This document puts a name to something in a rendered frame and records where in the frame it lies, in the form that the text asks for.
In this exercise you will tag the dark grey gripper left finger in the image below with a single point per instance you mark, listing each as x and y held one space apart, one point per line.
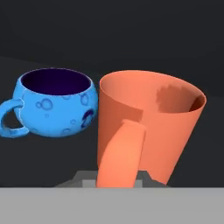
83 180

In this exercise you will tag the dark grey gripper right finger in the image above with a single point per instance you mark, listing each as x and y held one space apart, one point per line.
144 179

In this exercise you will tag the orange mug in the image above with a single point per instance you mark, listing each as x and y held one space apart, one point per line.
163 137

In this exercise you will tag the blue spotted mug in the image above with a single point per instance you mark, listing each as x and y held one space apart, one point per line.
55 113

